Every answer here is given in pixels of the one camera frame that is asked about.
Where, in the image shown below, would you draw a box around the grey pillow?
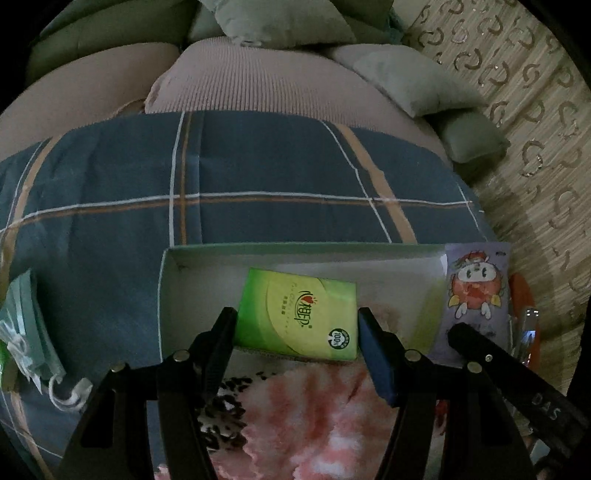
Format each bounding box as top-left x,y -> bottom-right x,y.
355,48 -> 485,118

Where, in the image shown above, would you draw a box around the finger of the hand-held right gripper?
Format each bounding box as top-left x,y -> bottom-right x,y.
448,323 -> 591,457

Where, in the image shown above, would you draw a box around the small green pillow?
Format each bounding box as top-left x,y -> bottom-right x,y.
434,108 -> 511,164

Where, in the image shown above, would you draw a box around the cartoon print packet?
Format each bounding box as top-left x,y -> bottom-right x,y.
434,242 -> 512,365

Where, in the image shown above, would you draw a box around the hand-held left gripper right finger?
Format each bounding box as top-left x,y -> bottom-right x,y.
358,306 -> 527,480

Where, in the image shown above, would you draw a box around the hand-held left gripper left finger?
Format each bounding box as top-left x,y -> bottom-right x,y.
58,307 -> 238,480

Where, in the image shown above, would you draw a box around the light green pillow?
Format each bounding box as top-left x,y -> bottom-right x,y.
187,0 -> 370,49

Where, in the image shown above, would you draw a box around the leopard print cloth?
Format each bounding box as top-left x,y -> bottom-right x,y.
196,371 -> 278,455

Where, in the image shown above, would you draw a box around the pink white fluffy cloth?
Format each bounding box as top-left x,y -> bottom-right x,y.
154,362 -> 448,480

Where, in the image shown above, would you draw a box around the pink sofa cushions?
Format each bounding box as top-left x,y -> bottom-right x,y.
0,0 -> 509,185

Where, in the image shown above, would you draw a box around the white cardboard box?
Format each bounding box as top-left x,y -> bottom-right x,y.
157,242 -> 451,480

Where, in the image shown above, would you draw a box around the green tissue pack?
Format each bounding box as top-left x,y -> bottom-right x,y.
232,267 -> 360,363

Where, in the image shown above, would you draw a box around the green face mask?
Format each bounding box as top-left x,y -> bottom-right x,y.
0,269 -> 93,411

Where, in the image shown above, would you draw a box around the blue plaid blanket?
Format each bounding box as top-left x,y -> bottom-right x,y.
0,110 -> 499,480

